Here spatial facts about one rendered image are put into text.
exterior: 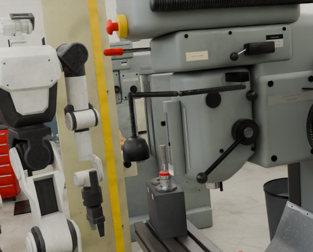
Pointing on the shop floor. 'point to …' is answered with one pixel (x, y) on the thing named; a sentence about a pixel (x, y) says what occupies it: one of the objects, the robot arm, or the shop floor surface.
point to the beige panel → (110, 161)
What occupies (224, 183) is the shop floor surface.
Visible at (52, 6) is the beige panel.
